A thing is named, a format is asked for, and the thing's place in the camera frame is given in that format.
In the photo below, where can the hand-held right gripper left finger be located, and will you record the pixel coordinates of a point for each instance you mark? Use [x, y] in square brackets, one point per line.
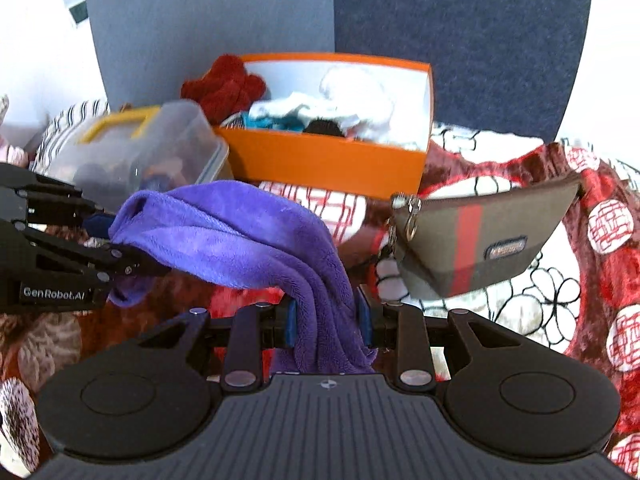
[291, 327]

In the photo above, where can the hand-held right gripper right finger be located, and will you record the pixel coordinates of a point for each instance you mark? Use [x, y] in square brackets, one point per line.
[363, 322]

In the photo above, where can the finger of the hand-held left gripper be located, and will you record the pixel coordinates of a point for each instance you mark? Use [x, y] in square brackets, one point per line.
[97, 224]
[100, 260]

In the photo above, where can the purple towel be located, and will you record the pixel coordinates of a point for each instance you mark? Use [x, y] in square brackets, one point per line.
[240, 240]

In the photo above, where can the orange cardboard box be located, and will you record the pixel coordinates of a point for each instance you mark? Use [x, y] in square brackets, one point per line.
[325, 165]

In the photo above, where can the red knitted cloth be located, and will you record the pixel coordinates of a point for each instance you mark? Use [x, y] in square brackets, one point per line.
[222, 87]

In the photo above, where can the teal wet wipes pack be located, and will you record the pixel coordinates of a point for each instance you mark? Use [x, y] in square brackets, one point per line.
[262, 122]

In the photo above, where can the black fluffy hair band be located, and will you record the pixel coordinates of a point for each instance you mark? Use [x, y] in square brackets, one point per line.
[325, 127]

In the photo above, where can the white fluffy cloth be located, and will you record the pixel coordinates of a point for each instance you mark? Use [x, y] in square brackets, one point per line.
[357, 95]

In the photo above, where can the clear plastic storage box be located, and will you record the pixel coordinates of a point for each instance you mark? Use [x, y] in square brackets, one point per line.
[150, 145]

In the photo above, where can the striped checked bed sheet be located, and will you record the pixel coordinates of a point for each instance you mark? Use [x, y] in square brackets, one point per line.
[70, 120]

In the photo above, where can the floral white pillow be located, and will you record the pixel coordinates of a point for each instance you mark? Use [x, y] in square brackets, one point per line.
[3, 109]

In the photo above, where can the brown pouch with red stripe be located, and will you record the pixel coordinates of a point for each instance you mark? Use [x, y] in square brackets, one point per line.
[500, 230]

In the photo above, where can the red printed blanket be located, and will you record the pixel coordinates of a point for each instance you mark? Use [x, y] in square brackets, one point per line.
[550, 320]

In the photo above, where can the grey upholstered headboard panel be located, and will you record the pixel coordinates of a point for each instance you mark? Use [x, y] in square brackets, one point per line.
[200, 25]

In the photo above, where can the dark blue upholstered headboard panel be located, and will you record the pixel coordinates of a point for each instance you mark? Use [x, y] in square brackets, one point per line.
[465, 35]

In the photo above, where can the dark square wall fixture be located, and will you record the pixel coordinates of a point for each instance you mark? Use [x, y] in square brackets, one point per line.
[78, 14]

